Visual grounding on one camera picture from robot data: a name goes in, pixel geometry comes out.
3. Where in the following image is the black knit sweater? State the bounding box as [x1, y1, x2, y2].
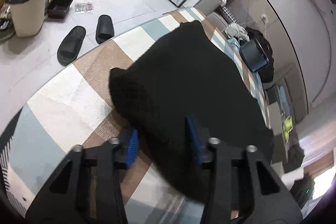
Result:
[109, 20, 274, 202]

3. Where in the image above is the plaid blanket brown blue white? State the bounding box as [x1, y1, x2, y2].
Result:
[1, 7, 270, 217]

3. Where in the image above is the yellow-green plush toy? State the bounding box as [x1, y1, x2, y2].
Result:
[282, 115, 293, 141]

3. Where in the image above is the black slipper near bed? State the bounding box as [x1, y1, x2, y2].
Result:
[57, 26, 86, 67]

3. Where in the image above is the black slipper far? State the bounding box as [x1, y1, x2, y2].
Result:
[96, 15, 114, 44]

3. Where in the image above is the white cloth on sofa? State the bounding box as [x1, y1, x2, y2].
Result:
[225, 23, 249, 42]

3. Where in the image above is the grey sofa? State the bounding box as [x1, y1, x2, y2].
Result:
[195, 0, 237, 33]

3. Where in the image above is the paper leaflet on floor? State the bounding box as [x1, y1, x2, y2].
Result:
[74, 2, 93, 14]

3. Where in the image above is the black plastic tray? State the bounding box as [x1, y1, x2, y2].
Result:
[47, 0, 73, 19]

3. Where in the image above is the beige trash bin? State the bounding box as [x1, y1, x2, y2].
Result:
[5, 0, 46, 38]

